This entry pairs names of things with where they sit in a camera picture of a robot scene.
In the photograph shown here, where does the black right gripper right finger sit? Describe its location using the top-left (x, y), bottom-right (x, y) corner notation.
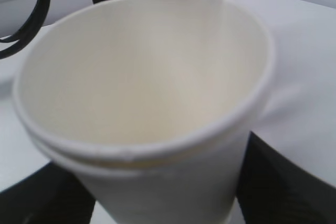
top-left (236, 133), bottom-right (335, 223)

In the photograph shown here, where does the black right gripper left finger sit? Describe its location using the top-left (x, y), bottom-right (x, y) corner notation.
top-left (1, 163), bottom-right (96, 223)

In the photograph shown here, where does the white paper cup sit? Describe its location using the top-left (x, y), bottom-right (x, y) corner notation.
top-left (13, 0), bottom-right (276, 223)

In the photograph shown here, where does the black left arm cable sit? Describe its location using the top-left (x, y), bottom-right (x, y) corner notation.
top-left (0, 0), bottom-right (52, 59)

